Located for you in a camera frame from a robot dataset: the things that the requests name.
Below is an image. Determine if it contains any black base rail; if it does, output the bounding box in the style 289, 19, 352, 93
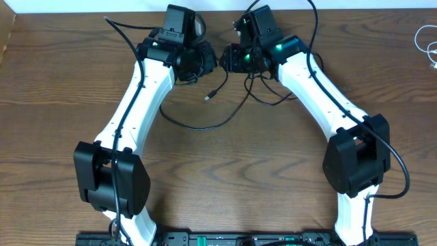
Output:
74, 232, 419, 246

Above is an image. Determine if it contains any white USB cable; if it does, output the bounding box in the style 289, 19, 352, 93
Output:
414, 24, 437, 70

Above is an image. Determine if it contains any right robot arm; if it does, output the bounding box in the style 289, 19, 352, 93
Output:
219, 5, 391, 245

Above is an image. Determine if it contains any cardboard panel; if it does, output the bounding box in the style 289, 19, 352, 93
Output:
0, 0, 16, 64

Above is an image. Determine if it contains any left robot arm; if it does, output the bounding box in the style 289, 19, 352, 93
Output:
73, 5, 217, 245

